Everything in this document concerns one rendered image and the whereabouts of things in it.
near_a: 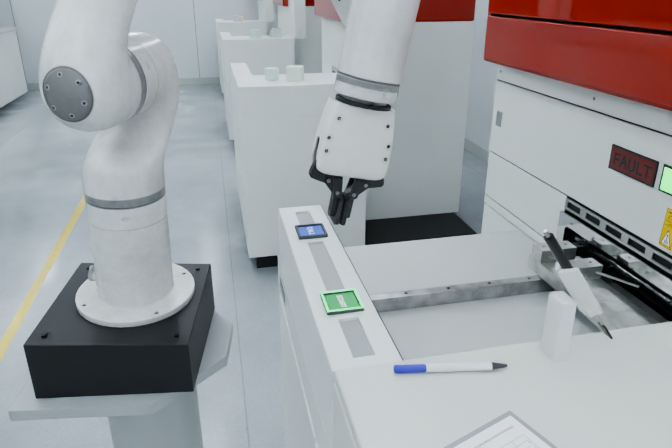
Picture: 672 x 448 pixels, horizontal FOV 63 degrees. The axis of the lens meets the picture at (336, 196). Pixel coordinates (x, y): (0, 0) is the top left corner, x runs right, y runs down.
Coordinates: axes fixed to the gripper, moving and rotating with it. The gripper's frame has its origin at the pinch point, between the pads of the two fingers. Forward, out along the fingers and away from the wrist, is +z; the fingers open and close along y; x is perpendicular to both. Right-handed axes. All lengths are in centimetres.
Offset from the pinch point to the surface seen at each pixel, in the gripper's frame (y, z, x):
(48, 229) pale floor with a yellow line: 96, 134, -271
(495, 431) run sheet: -13.0, 12.3, 29.2
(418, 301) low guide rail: -25.0, 23.4, -17.0
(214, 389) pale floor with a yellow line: 1, 114, -102
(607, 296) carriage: -55, 12, -4
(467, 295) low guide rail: -35.0, 21.3, -17.0
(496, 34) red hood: -48, -28, -59
